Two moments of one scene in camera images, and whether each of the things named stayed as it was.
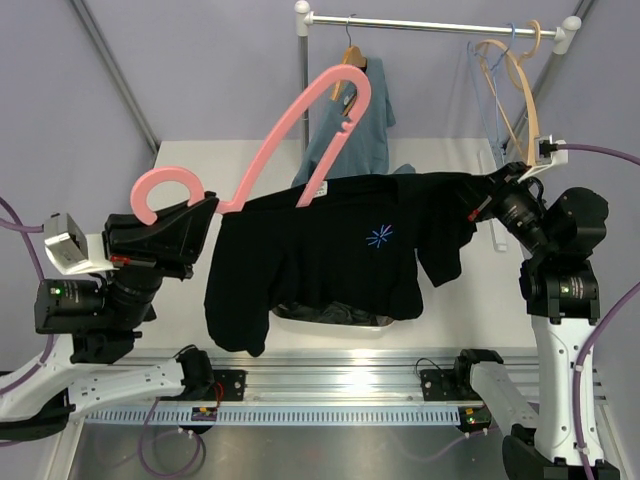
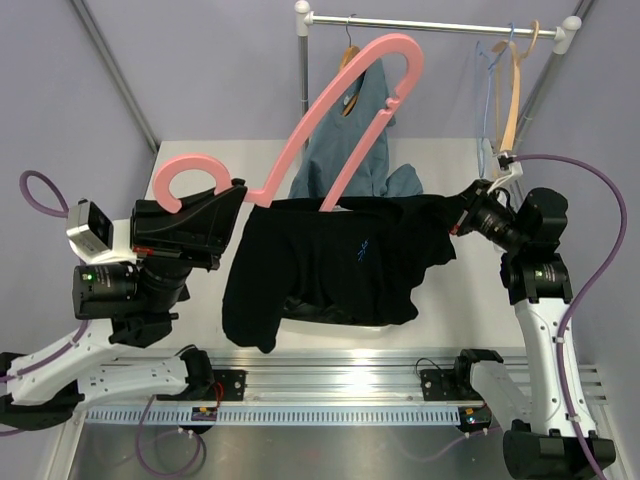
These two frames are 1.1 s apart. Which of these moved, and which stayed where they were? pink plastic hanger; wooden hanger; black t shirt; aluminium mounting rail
Moved: pink plastic hanger; black t shirt
Stayed: wooden hanger; aluminium mounting rail
